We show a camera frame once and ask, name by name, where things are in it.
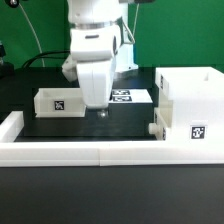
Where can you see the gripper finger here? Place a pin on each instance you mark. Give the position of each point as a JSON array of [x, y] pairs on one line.
[[103, 113]]

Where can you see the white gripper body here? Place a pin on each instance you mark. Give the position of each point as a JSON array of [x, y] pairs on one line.
[[96, 80]]

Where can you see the white drawer cabinet box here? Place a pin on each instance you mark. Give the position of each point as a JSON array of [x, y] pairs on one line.
[[195, 97]]

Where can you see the white drawer tray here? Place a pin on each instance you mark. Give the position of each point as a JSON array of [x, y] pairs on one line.
[[59, 102], [160, 127]]

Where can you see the white fiducial marker sheet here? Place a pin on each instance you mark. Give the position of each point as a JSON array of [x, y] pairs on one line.
[[130, 96]]

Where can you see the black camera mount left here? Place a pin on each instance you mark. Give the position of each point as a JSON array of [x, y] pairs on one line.
[[6, 68]]

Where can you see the white U-shaped border frame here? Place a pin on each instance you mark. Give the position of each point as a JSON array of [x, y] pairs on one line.
[[106, 153]]

